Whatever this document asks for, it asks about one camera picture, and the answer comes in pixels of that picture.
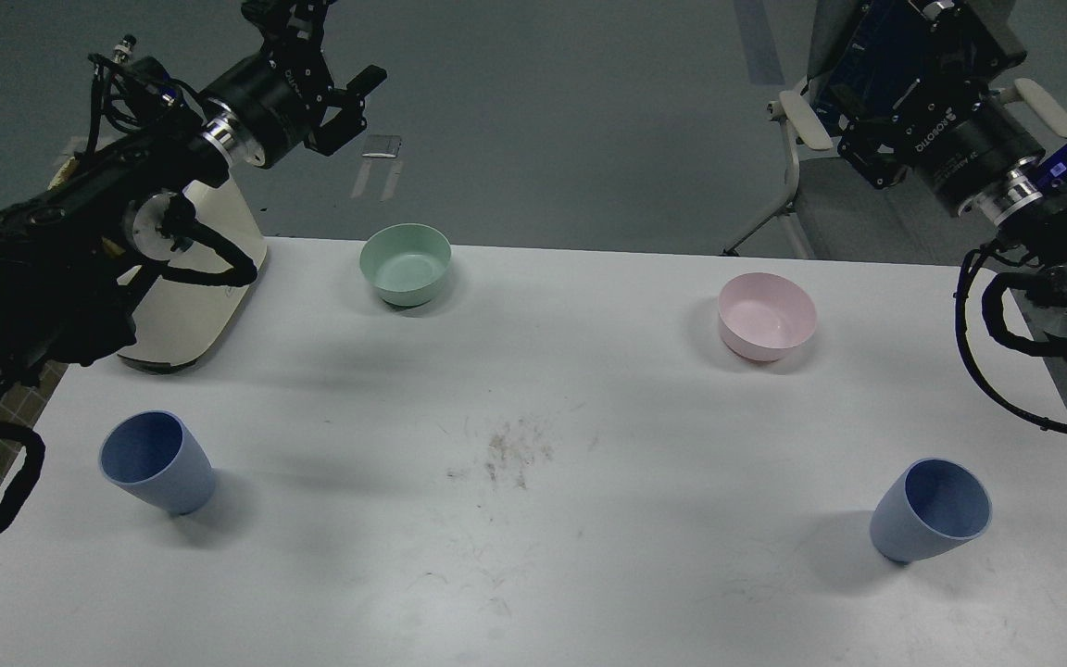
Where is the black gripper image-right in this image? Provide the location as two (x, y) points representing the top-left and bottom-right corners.
(837, 1), (1044, 215)

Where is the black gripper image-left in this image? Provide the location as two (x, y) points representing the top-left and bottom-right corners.
(202, 1), (388, 170)

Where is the blue cup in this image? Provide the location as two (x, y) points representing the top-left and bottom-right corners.
(869, 459), (994, 563)
(98, 410), (217, 515)

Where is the blue denim jacket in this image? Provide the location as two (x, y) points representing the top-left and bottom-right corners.
(806, 1), (927, 138)

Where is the grey office chair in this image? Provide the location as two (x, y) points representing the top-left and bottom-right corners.
(722, 0), (1067, 263)

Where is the green bowl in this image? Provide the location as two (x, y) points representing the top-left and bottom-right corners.
(359, 223), (452, 308)

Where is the pink bowl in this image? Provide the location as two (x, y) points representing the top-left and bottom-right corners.
(717, 271), (819, 362)

